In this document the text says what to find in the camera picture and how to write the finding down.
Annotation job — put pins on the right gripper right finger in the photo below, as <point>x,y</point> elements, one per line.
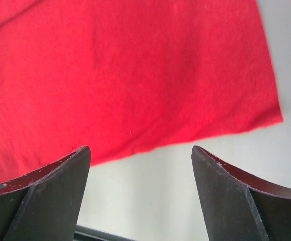
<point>237,205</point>

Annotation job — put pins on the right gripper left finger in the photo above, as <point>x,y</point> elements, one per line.
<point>45,203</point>

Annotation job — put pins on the red t-shirt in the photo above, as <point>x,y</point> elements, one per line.
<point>125,77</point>

